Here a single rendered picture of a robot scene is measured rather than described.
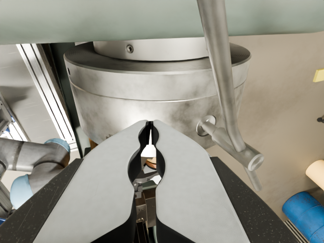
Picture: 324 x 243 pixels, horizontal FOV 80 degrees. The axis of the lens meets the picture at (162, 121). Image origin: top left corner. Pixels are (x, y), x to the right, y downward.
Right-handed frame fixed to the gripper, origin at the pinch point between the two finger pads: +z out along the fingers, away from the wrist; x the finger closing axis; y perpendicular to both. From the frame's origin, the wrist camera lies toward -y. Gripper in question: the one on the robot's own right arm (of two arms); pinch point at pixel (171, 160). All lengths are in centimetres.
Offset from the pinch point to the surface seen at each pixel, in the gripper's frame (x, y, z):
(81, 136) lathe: -54, 24, -30
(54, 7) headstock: 16.5, -33.6, -16.7
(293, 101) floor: -108, 48, 172
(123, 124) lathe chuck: 13.1, -20.3, -12.0
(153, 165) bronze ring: 2.7, -2.1, -5.4
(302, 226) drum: -70, 238, 236
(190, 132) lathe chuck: 15.5, -19.3, -3.3
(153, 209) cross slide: -11.0, 34.2, -2.2
